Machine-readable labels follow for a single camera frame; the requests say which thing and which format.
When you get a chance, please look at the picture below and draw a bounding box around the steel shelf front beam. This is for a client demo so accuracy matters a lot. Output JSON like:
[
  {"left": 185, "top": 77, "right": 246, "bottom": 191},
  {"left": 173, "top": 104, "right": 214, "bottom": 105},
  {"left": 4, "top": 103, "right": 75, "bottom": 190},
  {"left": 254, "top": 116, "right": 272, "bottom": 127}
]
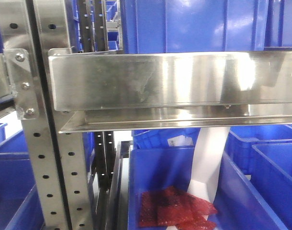
[{"left": 48, "top": 48, "right": 292, "bottom": 133}]

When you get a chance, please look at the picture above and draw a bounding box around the large blue bin upper shelf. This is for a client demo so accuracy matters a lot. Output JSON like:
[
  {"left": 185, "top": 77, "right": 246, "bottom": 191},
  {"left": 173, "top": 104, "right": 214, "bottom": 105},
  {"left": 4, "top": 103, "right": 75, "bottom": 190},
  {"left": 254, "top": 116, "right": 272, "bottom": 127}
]
[{"left": 120, "top": 0, "right": 292, "bottom": 54}]

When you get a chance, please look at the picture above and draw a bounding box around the blue bin lower right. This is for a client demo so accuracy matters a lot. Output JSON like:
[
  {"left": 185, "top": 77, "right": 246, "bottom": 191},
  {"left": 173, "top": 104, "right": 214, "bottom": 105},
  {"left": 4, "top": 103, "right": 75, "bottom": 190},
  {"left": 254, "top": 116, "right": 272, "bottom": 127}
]
[{"left": 225, "top": 125, "right": 292, "bottom": 230}]

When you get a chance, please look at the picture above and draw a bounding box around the blue bin with red wrap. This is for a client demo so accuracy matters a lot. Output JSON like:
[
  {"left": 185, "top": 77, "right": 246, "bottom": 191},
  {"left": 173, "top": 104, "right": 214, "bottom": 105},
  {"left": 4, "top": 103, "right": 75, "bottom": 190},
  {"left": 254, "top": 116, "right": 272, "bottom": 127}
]
[{"left": 128, "top": 148, "right": 287, "bottom": 230}]

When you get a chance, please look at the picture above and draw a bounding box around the blue bin lower left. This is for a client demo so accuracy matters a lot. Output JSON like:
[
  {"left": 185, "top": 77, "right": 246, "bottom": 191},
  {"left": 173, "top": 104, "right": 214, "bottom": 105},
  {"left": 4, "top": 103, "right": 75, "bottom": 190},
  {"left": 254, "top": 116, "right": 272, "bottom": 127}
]
[{"left": 0, "top": 131, "right": 44, "bottom": 230}]

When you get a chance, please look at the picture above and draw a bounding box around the steel corner bracket plate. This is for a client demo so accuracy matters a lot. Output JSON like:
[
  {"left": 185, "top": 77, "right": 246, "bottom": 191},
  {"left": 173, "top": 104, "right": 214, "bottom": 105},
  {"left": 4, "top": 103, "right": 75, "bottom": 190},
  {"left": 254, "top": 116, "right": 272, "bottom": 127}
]
[{"left": 4, "top": 48, "right": 39, "bottom": 120}]

